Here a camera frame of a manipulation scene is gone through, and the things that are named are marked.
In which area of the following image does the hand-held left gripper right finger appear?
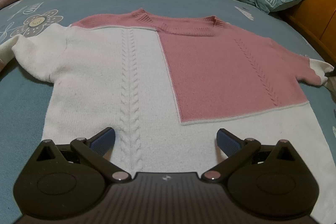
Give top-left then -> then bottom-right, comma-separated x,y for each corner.
202,128 -> 299,184

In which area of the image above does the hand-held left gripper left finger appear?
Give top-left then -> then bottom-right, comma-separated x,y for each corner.
37,127 -> 132,184

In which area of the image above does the pink and white sweater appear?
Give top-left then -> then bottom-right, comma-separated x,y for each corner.
0,7 -> 336,215

